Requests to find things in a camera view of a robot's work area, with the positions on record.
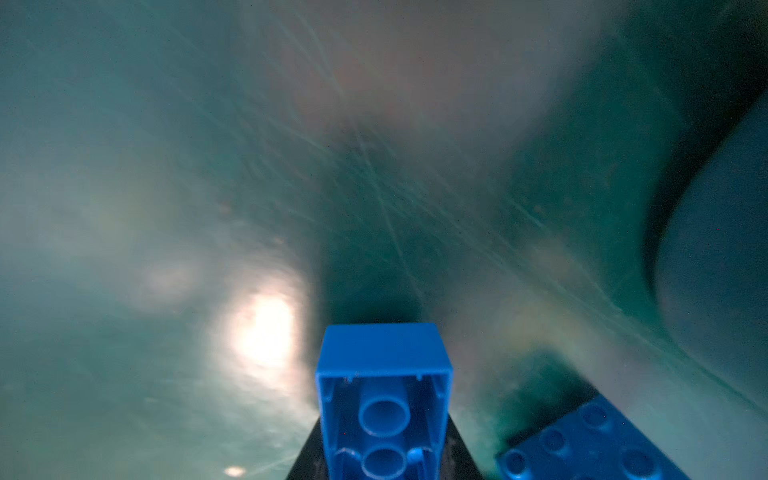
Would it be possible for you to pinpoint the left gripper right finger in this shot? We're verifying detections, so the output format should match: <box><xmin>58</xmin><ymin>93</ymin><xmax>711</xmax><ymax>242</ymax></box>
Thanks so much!
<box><xmin>445</xmin><ymin>416</ymin><xmax>484</xmax><ymax>480</ymax></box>

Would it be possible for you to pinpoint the long blue lego brick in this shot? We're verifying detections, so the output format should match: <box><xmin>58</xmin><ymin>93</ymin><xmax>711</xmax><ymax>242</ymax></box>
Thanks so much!
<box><xmin>496</xmin><ymin>395</ymin><xmax>688</xmax><ymax>480</ymax></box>

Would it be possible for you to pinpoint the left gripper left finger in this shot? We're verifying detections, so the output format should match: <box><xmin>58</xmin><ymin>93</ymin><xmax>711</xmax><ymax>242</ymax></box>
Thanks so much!
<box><xmin>286</xmin><ymin>419</ymin><xmax>327</xmax><ymax>480</ymax></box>

